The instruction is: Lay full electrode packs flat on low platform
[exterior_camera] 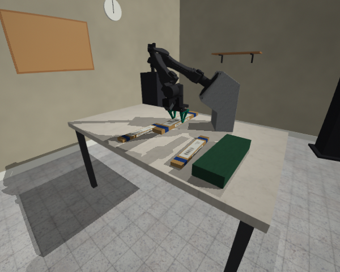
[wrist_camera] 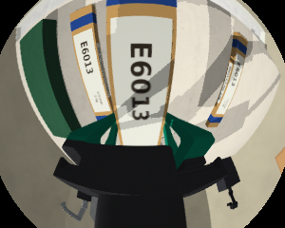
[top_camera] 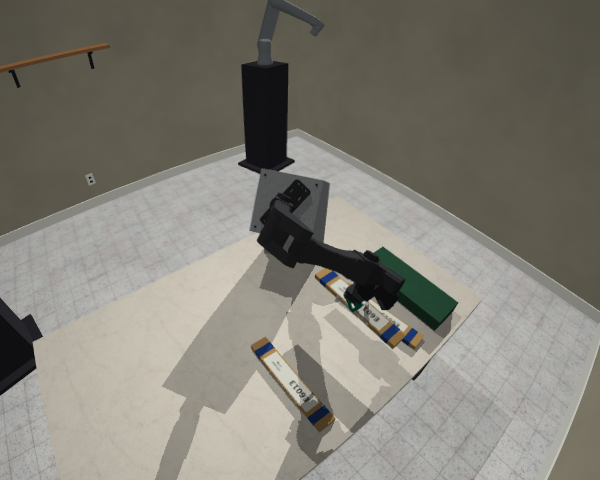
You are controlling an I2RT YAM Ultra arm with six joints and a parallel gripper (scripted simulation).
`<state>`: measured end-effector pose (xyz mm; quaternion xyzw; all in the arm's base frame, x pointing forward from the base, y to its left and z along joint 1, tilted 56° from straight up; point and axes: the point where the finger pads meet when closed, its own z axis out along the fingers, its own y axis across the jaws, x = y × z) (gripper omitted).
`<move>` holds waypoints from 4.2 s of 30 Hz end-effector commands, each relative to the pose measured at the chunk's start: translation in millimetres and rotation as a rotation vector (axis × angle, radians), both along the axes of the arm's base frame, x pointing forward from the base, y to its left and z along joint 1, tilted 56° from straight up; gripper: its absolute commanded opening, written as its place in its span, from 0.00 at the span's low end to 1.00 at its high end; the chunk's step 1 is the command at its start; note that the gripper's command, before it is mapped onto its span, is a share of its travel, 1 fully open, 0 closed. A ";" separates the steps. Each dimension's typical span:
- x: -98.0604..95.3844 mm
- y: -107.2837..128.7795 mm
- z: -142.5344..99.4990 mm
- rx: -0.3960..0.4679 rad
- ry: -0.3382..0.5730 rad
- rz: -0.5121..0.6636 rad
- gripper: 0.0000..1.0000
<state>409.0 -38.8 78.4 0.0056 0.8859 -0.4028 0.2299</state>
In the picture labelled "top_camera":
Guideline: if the white welding electrode pack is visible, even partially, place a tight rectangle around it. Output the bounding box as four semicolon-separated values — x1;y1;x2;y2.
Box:
315;268;406;349
368;299;424;350

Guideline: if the cream welding electrode pack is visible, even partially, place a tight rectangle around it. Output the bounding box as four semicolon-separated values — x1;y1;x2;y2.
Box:
251;337;336;433

